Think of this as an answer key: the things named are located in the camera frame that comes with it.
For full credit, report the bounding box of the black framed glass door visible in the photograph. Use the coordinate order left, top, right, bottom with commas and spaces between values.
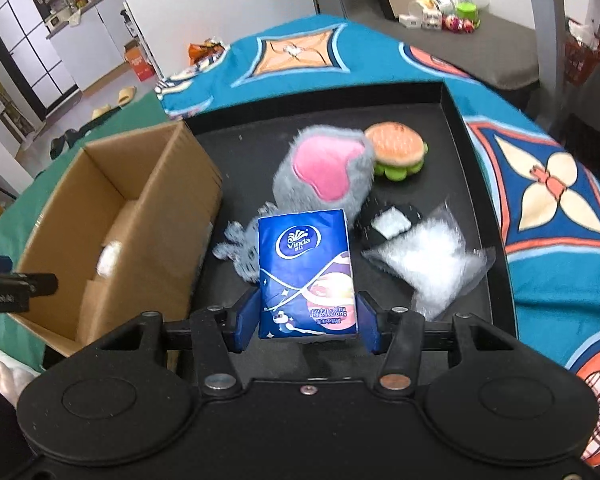
0, 0, 79, 117

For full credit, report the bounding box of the grey bench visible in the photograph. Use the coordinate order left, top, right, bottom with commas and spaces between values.
306, 0, 540, 92

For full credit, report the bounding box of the black dotted cloth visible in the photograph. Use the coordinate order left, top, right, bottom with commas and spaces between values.
355, 195, 424, 252

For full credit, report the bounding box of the orange cardboard box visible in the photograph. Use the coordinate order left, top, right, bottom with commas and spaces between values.
124, 41, 157, 82

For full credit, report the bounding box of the white cabinet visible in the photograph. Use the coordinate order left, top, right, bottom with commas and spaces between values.
45, 0, 153, 93

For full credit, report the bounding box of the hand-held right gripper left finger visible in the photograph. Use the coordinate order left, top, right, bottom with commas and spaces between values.
87, 290, 261, 396

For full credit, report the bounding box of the grey and pink plush toy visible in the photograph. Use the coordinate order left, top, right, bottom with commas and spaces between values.
271, 127, 377, 221

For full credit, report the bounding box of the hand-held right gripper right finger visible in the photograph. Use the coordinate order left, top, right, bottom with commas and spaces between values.
356, 291, 518, 393

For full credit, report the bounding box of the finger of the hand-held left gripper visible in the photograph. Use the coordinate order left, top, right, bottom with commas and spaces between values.
0, 254, 59, 315

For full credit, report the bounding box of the burger plush toy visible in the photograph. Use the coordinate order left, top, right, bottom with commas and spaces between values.
364, 122, 429, 181

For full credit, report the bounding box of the red basket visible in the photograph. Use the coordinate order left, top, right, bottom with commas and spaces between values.
564, 34, 600, 87

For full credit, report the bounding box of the blue printed blanket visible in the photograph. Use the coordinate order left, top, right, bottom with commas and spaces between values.
155, 15, 600, 477

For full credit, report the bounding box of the white bedding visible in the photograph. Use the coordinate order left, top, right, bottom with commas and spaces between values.
0, 340, 44, 411

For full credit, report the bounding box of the grey table leg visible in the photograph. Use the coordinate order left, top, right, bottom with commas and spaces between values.
521, 0, 564, 92

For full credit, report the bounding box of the small white box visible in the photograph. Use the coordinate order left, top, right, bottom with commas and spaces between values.
399, 12, 444, 31

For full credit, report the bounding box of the clear plastic bag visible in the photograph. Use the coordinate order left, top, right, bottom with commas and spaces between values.
362, 200, 499, 322

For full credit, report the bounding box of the black tray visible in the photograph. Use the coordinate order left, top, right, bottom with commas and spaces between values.
181, 80, 519, 357

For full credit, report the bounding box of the orange bag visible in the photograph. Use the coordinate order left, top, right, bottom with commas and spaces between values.
188, 38, 227, 66

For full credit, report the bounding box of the clear plastic jar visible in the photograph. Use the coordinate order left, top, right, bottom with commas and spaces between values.
407, 0, 442, 19

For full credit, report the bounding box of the blue tissue pack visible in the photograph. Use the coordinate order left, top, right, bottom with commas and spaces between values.
256, 208, 359, 342

